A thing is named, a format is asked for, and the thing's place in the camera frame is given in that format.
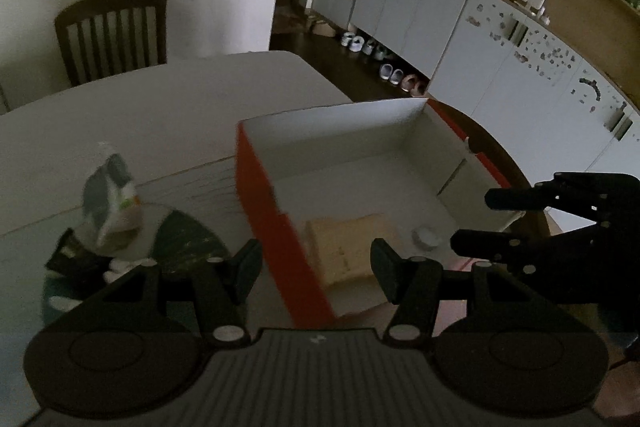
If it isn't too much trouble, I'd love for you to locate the grey cabinet unit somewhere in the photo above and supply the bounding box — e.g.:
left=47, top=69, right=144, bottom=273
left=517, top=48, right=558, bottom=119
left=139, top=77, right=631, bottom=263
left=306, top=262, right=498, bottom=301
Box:
left=310, top=0, right=640, bottom=170

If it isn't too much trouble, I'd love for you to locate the white crumpled wrapper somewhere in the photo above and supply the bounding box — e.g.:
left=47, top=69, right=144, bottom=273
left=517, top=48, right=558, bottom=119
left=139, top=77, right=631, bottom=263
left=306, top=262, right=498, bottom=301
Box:
left=102, top=257, right=158, bottom=284

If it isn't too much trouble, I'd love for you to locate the dark flat packet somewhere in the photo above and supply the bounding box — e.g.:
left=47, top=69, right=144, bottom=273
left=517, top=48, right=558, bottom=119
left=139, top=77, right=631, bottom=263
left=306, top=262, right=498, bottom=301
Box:
left=45, top=229, right=116, bottom=279

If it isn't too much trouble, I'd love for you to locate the orange white cardboard box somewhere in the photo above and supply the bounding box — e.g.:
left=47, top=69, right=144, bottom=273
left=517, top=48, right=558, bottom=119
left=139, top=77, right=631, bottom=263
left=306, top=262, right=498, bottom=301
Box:
left=234, top=98, right=526, bottom=329

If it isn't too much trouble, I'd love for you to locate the small white cap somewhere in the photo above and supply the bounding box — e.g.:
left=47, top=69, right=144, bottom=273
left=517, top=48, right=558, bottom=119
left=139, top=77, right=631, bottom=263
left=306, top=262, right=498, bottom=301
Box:
left=412, top=227, right=442, bottom=251

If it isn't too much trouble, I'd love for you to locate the beige flat block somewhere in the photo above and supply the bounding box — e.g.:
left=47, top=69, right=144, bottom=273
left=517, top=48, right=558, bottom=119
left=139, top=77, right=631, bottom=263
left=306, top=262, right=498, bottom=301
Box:
left=305, top=213, right=401, bottom=294

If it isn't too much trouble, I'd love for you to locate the dark green patterned placemat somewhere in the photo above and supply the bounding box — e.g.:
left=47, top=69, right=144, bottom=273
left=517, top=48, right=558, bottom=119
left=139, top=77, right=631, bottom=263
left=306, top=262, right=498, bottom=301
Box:
left=42, top=206, right=237, bottom=324

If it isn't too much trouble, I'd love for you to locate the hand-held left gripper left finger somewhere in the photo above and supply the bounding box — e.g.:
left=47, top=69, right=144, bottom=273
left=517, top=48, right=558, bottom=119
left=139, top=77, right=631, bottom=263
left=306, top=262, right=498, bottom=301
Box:
left=95, top=238, right=264, bottom=349

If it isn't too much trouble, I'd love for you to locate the beige sandal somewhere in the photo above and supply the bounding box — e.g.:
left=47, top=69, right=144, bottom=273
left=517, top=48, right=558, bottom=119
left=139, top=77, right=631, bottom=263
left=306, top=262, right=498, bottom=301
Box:
left=307, top=19, right=339, bottom=38

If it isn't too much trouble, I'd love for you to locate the slatted dark wooden chair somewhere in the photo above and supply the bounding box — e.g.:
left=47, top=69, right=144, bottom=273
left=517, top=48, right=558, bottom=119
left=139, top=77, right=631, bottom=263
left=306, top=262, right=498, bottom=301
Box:
left=54, top=0, right=168, bottom=88

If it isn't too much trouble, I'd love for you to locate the small toy on table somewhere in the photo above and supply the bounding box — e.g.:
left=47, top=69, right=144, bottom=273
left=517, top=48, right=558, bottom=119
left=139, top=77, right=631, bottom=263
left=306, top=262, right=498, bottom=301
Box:
left=82, top=142, right=146, bottom=253

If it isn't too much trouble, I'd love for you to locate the row of shoes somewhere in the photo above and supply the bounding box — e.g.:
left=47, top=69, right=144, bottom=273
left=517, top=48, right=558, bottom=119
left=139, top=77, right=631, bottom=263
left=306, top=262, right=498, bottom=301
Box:
left=340, top=32, right=431, bottom=98

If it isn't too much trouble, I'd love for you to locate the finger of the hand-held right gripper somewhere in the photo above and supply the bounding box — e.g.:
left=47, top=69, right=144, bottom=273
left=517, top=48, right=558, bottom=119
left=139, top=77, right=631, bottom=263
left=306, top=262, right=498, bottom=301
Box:
left=450, top=227, right=601, bottom=280
left=485, top=172, right=640, bottom=230

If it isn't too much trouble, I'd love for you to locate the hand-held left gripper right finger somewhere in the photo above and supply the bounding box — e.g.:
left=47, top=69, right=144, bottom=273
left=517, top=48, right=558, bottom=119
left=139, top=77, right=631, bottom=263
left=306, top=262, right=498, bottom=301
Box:
left=370, top=237, right=548, bottom=351

